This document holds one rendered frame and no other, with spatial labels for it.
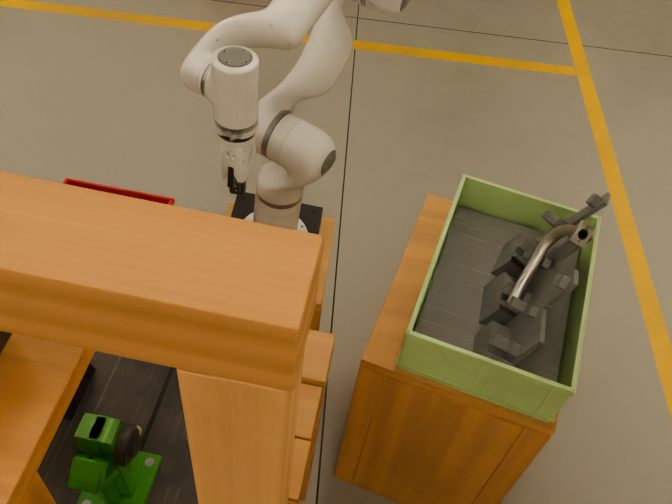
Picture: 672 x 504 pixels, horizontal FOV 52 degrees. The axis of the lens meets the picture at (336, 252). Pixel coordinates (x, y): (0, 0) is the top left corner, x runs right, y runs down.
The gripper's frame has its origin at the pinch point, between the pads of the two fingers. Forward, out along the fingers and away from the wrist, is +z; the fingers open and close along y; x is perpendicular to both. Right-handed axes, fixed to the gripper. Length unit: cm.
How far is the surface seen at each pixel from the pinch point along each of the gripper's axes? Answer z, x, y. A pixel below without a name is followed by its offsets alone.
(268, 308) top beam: -64, -24, -73
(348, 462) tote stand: 114, -37, -5
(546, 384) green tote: 35, -77, -11
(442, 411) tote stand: 62, -58, -8
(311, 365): 40.0, -21.8, -15.3
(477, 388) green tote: 47, -64, -8
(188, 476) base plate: 40, -2, -48
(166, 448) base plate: 40, 4, -43
